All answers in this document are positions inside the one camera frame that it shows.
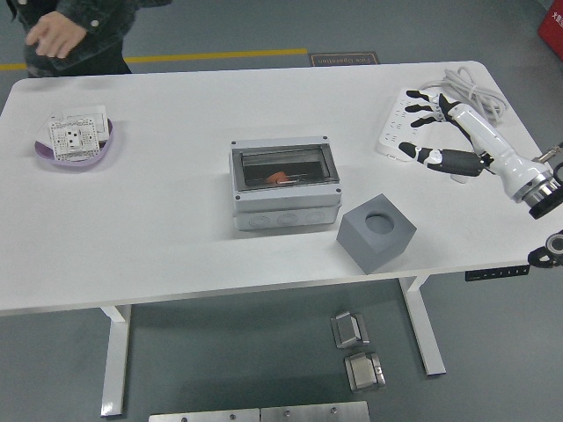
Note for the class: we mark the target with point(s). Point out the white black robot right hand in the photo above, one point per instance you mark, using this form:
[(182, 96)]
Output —
[(488, 134)]

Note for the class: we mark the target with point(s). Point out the person's hand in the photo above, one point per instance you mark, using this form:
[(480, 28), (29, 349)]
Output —
[(57, 33)]

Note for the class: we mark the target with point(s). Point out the grey junction box clear lid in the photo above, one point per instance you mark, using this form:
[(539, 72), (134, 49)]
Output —
[(286, 206)]

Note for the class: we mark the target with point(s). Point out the orange cylinder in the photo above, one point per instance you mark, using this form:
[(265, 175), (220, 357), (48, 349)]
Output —
[(277, 177)]

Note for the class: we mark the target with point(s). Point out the person's forearm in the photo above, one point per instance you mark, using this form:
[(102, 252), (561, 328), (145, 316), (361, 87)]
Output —
[(114, 13)]

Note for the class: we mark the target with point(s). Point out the grey cube with round hole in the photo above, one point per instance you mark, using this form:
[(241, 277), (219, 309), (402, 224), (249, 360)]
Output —
[(365, 246)]

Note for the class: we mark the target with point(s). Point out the person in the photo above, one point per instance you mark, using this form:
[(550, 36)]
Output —
[(97, 57)]

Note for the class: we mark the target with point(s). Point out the white power strip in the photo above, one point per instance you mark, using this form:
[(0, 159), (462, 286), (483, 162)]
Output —
[(391, 132)]

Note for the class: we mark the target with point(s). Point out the red object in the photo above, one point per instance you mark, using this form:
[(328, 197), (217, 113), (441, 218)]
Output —
[(552, 35)]

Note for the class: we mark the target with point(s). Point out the purple bowl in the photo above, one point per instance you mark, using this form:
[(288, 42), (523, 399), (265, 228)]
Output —
[(48, 154)]

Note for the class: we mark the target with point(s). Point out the white table leg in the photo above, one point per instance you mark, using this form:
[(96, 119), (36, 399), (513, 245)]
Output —
[(422, 325), (115, 360)]

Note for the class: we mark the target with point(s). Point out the small metal block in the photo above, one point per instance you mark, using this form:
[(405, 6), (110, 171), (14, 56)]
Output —
[(349, 330), (364, 371)]

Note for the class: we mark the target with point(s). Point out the grey metal plate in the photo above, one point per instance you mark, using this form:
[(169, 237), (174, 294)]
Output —
[(204, 416)]

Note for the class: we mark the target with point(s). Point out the white wall socket plate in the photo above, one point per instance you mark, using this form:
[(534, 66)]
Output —
[(72, 137), (94, 112)]

